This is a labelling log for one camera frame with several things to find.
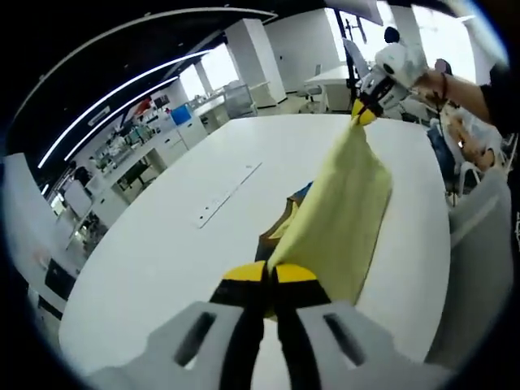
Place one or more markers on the dark hanging panel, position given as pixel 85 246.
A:
pixel 357 10

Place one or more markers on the blue storage bin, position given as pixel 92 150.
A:
pixel 182 115

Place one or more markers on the person's right hand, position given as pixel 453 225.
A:
pixel 430 86

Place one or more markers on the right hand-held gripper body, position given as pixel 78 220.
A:
pixel 400 65

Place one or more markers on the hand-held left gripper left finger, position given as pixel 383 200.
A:
pixel 235 325

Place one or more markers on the short ceiling light strip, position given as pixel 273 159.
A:
pixel 122 115

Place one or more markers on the yellow garment with grey and blue sleeves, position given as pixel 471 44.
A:
pixel 345 203

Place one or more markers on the white workbench cabinets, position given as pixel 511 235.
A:
pixel 142 162

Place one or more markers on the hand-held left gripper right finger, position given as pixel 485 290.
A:
pixel 300 325

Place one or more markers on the white mesh office chair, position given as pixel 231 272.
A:
pixel 240 99

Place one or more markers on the clear plastic bag of clothes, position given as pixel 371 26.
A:
pixel 471 138

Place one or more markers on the long ceiling light strip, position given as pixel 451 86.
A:
pixel 113 101

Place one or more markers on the black chair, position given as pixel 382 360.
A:
pixel 60 279

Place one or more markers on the white office desk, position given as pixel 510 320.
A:
pixel 331 87

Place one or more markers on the person's black printed shirt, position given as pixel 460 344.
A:
pixel 503 101

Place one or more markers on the white square pillar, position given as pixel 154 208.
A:
pixel 256 69

